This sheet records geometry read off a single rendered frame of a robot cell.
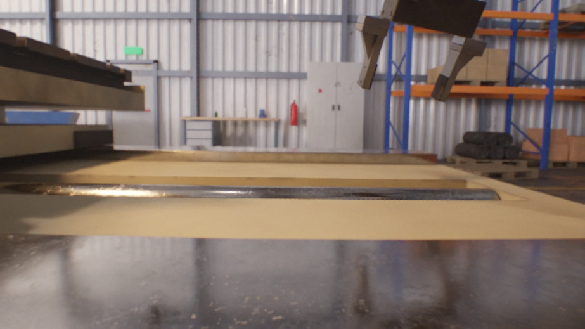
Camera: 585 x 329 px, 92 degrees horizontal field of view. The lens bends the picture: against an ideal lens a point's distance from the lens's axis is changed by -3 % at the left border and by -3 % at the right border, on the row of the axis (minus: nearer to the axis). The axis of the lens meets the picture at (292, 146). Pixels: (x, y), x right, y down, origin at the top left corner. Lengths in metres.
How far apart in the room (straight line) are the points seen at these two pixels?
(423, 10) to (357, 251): 0.36
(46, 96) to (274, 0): 6.72
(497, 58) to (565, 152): 2.46
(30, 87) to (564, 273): 0.87
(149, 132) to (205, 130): 1.73
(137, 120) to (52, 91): 6.73
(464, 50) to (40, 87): 0.85
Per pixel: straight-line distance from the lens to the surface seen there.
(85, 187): 0.59
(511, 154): 7.18
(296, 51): 7.00
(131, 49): 7.85
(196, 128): 6.23
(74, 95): 0.94
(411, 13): 0.46
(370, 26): 0.45
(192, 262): 0.18
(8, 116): 6.36
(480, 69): 6.75
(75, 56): 1.03
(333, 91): 6.33
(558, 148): 7.88
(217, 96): 7.06
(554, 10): 7.65
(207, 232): 0.31
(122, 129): 7.77
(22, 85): 0.82
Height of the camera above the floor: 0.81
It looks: 5 degrees down
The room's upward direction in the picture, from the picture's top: 1 degrees clockwise
